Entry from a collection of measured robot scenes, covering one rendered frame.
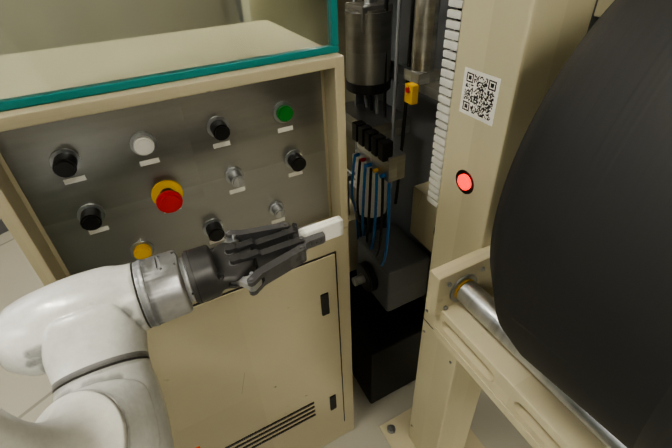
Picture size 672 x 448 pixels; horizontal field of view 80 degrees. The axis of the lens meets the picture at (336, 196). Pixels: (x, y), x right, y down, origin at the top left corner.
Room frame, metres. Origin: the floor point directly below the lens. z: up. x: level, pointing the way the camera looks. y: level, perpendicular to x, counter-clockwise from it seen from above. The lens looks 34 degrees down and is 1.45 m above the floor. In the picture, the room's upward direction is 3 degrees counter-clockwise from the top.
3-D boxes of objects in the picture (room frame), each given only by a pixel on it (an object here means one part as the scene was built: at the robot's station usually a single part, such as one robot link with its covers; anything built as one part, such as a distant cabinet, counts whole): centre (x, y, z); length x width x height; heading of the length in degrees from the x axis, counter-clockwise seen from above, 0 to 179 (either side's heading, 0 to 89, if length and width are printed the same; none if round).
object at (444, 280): (0.57, -0.34, 0.90); 0.40 x 0.03 x 0.10; 116
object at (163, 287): (0.38, 0.23, 1.06); 0.09 x 0.06 x 0.09; 26
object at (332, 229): (0.48, 0.02, 1.06); 0.07 x 0.01 x 0.03; 116
